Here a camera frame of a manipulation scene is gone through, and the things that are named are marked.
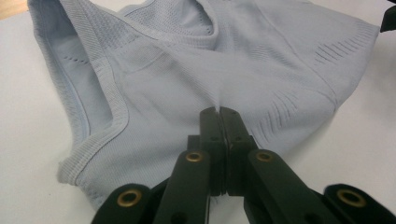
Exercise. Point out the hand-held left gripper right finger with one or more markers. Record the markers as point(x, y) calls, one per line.
point(236, 133)

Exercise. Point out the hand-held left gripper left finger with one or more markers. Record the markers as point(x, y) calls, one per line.
point(214, 130)

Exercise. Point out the light blue tank top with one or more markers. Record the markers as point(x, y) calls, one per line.
point(171, 77)

